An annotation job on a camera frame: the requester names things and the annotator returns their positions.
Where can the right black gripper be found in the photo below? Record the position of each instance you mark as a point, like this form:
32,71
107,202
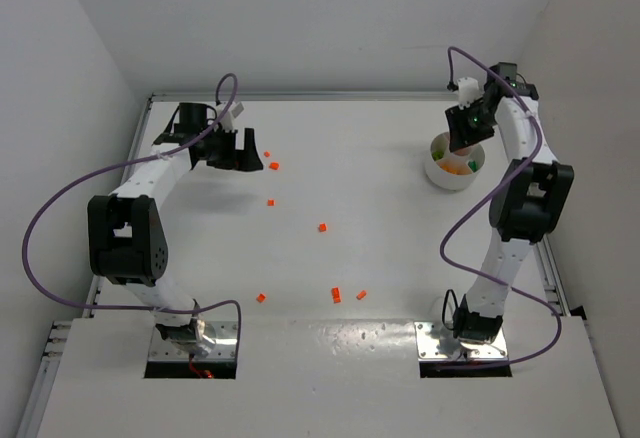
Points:
463,129

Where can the white divided bowl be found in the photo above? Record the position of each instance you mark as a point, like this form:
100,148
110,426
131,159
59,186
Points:
447,181

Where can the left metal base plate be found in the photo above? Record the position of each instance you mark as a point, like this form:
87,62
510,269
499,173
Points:
214,342

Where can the metal base plate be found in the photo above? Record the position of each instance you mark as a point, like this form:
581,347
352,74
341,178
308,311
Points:
436,345
214,342

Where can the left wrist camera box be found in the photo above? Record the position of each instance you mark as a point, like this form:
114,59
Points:
228,120

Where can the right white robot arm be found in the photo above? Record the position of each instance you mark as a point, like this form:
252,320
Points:
530,198

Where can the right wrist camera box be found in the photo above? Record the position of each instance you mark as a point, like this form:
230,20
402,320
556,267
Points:
467,91

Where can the yellow-orange legos in bowl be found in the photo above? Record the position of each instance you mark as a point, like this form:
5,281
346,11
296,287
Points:
459,169

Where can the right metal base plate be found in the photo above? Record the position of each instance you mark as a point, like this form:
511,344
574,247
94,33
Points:
436,345

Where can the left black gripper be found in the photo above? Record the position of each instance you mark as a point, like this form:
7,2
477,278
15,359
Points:
229,151

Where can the orange double lego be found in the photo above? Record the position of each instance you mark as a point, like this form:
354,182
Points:
336,296

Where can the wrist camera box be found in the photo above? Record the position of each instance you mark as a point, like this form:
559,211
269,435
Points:
467,91
228,120

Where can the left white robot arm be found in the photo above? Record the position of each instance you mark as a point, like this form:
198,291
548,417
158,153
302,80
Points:
127,244

